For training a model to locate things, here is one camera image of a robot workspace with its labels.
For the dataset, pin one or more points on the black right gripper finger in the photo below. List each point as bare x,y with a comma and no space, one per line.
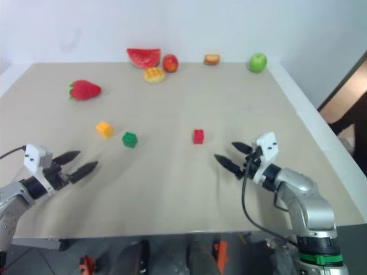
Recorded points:
242,147
228,164

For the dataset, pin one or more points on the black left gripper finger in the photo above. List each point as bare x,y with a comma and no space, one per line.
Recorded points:
83,171
67,157

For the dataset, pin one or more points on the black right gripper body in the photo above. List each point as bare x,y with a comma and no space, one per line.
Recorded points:
250,164

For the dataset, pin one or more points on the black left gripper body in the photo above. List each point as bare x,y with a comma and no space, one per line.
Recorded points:
56,174

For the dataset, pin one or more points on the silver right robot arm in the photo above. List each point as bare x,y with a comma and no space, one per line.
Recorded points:
306,200

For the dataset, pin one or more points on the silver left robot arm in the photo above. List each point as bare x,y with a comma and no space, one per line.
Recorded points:
13,197

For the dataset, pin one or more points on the red block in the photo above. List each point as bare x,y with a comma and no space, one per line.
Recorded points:
198,136

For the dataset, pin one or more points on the yellow block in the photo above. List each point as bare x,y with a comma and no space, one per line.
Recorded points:
105,129

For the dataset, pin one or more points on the beige table cloth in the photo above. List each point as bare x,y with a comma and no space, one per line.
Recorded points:
177,177

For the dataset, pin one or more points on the green block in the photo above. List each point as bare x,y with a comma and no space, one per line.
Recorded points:
129,139

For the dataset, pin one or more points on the red toy strawberry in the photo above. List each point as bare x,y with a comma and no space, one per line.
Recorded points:
84,90

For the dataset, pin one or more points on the green toy apple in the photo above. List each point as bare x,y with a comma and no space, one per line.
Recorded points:
257,63

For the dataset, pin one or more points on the orange clamp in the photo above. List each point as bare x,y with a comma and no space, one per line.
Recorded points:
87,264
221,253

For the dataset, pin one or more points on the toy orange bread piece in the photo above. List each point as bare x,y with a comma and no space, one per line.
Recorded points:
212,59

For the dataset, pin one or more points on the red toy apple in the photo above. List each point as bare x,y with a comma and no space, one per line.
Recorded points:
170,63

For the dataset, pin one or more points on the dark chair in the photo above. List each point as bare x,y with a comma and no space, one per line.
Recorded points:
348,109

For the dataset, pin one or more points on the yellow toy pineapple bun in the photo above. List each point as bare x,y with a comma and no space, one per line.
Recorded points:
154,75

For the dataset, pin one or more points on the toy watermelon slice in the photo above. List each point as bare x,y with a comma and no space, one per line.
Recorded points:
143,57

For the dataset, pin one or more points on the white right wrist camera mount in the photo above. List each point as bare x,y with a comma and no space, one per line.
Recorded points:
268,150

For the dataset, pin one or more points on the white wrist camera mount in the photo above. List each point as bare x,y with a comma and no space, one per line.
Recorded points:
268,150
34,160

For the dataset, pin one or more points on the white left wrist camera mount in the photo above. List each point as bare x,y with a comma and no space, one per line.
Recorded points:
34,160

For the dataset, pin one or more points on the grey table bracket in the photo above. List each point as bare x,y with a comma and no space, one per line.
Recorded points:
38,243

